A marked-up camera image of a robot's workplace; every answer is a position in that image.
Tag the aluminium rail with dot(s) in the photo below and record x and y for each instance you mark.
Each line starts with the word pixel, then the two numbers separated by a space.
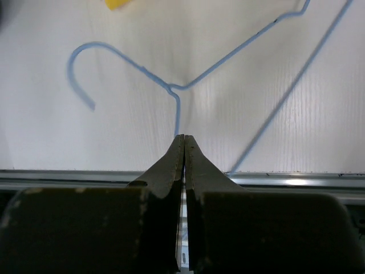
pixel 348 188

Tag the yellow shorts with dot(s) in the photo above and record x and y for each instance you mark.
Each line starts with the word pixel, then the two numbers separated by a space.
pixel 116 4

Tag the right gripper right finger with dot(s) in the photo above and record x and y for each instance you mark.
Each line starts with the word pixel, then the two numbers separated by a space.
pixel 234 230

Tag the blue hanger of olive shorts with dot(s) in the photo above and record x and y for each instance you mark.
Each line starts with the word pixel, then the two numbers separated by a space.
pixel 170 87

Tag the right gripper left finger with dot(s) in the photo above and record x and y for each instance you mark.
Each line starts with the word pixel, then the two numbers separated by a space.
pixel 98 230

